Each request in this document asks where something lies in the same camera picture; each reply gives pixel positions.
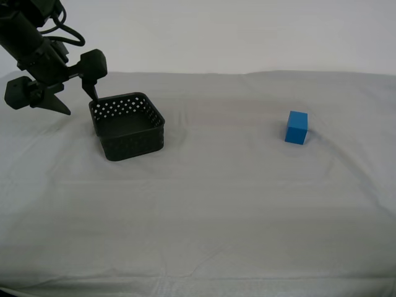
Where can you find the black perforated plastic basket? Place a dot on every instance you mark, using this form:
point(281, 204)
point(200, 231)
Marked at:
point(133, 139)

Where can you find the white table cloth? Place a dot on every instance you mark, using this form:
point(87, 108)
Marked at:
point(216, 210)

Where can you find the blue block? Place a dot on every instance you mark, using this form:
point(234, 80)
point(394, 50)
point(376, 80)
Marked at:
point(295, 128)

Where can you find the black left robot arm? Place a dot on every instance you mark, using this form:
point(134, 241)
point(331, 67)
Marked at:
point(15, 28)

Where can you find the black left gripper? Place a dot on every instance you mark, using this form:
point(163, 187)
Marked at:
point(46, 69)

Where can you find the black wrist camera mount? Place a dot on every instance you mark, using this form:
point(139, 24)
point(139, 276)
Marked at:
point(58, 51)

